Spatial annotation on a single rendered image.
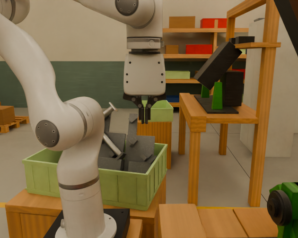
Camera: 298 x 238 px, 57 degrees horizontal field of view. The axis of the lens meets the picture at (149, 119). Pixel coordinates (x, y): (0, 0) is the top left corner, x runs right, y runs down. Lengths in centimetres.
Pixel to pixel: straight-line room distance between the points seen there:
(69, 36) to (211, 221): 696
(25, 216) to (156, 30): 106
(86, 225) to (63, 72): 697
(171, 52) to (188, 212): 590
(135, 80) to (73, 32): 699
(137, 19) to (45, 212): 100
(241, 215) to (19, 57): 89
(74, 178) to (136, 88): 31
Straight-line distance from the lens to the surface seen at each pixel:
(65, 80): 772
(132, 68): 65
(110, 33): 740
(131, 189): 122
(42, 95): 75
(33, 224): 142
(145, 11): 57
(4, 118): 578
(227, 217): 108
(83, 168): 80
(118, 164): 141
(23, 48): 81
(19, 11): 93
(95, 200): 85
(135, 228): 104
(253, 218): 110
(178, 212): 104
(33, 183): 145
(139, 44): 63
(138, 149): 143
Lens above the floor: 145
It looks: 13 degrees down
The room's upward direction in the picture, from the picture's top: straight up
